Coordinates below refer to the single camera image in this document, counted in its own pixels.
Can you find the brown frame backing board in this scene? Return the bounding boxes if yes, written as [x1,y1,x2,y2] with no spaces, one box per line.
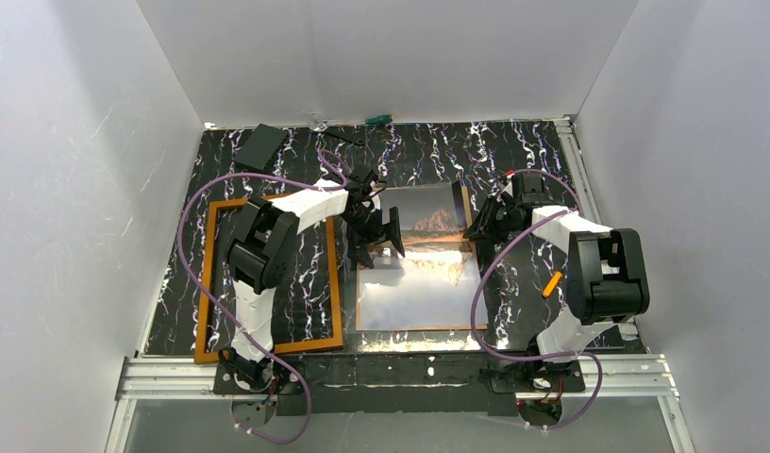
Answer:
[355,181,490,333]

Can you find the orange screwdriver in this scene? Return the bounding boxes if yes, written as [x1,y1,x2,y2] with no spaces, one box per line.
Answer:
[541,271,563,298]

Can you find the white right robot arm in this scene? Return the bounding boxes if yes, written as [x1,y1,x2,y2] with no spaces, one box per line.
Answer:
[462,169,650,364]

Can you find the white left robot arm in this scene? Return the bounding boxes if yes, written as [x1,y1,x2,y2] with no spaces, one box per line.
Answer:
[219,171,405,392]

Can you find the black flat tool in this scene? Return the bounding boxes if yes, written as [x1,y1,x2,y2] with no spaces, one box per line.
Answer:
[324,128,365,146]

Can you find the black rectangular box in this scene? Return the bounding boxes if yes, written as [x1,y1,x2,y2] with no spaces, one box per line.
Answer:
[234,124,289,174]

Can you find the aluminium rail right side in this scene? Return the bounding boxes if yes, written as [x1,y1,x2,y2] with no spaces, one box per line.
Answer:
[552,118,640,342]

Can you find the aluminium rail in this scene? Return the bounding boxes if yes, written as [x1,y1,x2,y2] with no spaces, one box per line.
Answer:
[116,354,679,400]
[552,118,640,342]

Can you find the green handled screwdriver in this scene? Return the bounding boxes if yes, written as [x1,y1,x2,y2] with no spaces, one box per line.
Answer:
[364,114,393,126]

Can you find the aluminium rail front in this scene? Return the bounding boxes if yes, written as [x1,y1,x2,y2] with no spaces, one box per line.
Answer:
[116,354,679,400]

